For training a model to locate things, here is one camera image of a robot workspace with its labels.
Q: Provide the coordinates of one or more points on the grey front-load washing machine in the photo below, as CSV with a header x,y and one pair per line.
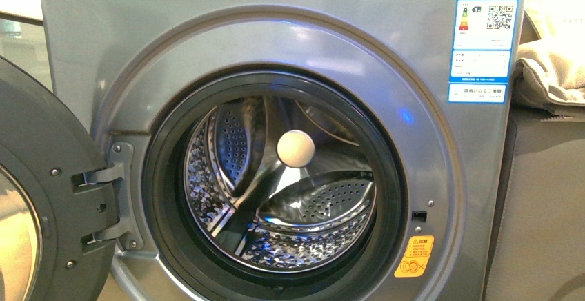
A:
x,y
281,149

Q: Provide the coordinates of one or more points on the orange warning sticker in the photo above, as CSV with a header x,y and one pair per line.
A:
x,y
416,257

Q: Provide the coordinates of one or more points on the blue energy label sticker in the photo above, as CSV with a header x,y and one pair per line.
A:
x,y
482,51

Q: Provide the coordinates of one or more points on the dark grey washer door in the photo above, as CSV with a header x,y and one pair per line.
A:
x,y
50,212

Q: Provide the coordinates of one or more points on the beige cloth on cabinet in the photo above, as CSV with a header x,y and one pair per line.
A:
x,y
549,69

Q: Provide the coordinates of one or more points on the grey cabinet beside washer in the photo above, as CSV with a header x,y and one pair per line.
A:
x,y
537,244

